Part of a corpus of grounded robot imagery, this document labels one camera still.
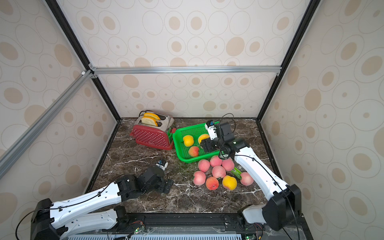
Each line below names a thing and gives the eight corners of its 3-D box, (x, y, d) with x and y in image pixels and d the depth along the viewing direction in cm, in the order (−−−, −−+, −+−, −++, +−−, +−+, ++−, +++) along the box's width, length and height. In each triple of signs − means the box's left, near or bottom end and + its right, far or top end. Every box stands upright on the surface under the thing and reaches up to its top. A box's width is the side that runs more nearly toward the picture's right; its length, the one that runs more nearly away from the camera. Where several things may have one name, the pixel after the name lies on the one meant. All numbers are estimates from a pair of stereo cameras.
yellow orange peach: (222, 190, 85) (224, 187, 81) (221, 178, 90) (222, 174, 85) (236, 190, 85) (238, 187, 81) (233, 178, 90) (235, 174, 85)
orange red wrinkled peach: (209, 193, 84) (210, 189, 80) (204, 182, 88) (204, 179, 84) (219, 188, 86) (220, 184, 82) (213, 178, 90) (214, 174, 86)
